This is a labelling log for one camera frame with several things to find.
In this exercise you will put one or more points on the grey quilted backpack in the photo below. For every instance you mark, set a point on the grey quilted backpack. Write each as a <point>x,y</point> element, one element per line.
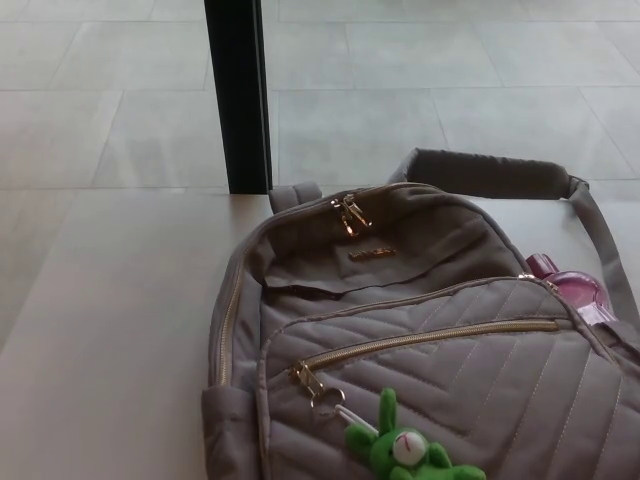
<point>400,350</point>

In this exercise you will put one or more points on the pink plastic water bottle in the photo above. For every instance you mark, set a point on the pink plastic water bottle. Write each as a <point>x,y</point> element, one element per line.
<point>575,290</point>

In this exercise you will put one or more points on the black vertical window post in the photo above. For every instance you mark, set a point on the black vertical window post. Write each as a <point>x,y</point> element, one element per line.
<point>240,95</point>

